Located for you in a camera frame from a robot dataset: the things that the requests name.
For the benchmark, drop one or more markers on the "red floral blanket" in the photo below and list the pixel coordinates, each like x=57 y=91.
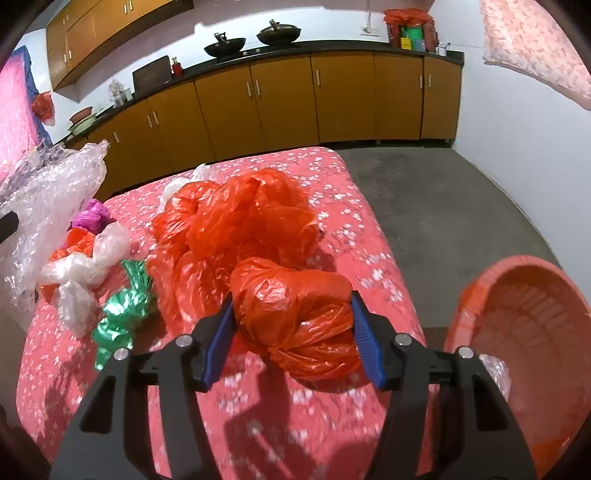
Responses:
x=332 y=207

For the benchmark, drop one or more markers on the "small bubble wrap piece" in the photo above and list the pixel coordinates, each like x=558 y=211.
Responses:
x=496 y=374

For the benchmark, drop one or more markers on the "glass jar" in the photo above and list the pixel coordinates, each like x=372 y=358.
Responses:
x=118 y=93

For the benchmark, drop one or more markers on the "orange lower kitchen cabinets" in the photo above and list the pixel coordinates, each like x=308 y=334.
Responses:
x=277 y=101

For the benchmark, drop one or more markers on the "red bottle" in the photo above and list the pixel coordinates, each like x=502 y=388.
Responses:
x=177 y=68

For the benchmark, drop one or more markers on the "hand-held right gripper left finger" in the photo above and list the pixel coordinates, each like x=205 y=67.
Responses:
x=219 y=344

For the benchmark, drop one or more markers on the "crumpled white plastic bag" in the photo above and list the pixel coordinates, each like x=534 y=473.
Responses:
x=173 y=189

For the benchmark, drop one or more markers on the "green plastic bag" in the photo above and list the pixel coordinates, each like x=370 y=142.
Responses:
x=124 y=314

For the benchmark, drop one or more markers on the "red bag with boxes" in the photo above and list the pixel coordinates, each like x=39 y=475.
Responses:
x=406 y=17

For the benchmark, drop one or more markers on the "red bowl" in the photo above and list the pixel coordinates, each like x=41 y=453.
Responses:
x=81 y=114

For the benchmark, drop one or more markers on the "magenta plastic bag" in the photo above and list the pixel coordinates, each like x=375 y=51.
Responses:
x=92 y=214

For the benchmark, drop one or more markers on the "pink wall cloth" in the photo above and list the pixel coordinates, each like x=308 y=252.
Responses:
x=14 y=115

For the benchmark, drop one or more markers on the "orange upper wall cabinets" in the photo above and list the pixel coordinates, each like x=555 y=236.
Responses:
x=92 y=32

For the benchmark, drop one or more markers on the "tiny red plastic bag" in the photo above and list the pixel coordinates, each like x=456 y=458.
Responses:
x=76 y=240

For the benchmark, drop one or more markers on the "black wok with lid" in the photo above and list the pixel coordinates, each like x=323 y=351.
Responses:
x=278 y=34

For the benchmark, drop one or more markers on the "red plastic basin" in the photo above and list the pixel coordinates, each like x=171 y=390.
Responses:
x=531 y=323

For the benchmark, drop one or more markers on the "hanging red plastic bag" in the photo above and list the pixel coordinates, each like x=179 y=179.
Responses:
x=43 y=107

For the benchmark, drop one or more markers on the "green box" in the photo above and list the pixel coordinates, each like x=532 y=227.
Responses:
x=412 y=33

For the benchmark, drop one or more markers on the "hanging pink floral cloth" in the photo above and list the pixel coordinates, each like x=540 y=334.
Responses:
x=521 y=41

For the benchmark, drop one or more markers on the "small red plastic bag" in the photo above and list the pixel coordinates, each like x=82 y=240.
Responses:
x=286 y=300

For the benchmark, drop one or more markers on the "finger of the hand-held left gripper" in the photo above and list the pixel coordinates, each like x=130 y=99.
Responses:
x=7 y=226

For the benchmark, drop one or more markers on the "large clear bubble wrap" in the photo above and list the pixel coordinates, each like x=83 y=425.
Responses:
x=51 y=194

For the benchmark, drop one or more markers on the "white cup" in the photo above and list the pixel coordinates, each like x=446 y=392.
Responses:
x=443 y=50

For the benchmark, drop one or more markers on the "dark cutting board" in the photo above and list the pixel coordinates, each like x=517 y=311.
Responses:
x=152 y=74

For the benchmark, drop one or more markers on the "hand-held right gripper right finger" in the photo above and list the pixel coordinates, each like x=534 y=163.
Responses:
x=367 y=344

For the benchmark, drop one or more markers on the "pale green bowl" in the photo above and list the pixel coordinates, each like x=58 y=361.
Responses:
x=84 y=125

